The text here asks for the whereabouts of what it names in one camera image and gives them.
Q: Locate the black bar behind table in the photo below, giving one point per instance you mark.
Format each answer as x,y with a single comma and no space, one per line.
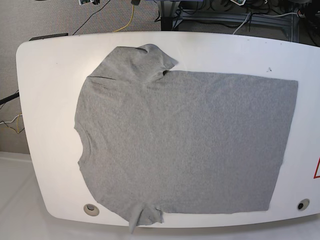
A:
49,36

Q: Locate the red warning triangle sticker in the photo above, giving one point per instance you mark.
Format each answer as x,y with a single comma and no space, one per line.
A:
317,170

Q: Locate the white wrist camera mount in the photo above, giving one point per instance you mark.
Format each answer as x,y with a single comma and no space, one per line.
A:
94,2
239,2

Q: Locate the left table cable grommet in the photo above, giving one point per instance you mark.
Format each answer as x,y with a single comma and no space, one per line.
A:
91,210

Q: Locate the aluminium frame rail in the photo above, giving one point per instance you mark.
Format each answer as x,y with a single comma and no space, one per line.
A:
288,22

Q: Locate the grey T-shirt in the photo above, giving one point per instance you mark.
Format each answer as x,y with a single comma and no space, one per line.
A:
158,140

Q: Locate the black table leg post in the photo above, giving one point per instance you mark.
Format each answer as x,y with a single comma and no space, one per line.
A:
169,24

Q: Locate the black rod at left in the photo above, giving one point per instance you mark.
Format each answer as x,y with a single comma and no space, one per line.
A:
9,98

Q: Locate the table cable grommet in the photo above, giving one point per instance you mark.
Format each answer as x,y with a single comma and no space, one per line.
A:
91,210
303,204

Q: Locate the right table cable grommet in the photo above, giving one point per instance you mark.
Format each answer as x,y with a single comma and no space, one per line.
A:
303,204

